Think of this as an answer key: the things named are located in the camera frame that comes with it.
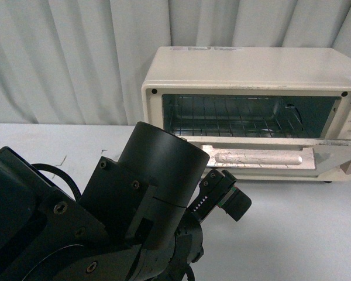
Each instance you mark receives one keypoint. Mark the cream Toshiba toaster oven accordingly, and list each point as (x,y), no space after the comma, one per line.
(317,81)

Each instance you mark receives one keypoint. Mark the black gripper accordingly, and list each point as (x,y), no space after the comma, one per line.
(219,189)

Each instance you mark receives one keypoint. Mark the beige oven door handle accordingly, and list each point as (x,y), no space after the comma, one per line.
(260,158)

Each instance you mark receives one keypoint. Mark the lower beige oven knob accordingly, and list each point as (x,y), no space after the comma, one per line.
(346,167)

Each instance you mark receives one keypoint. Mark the white pleated curtain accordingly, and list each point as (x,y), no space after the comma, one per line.
(83,62)

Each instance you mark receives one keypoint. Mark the metal wire oven rack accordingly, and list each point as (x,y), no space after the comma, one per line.
(232,116)

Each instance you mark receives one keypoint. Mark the cream oven door with window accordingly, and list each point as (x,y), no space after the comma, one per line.
(329,155)

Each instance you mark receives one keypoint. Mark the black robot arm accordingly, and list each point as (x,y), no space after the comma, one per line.
(139,218)

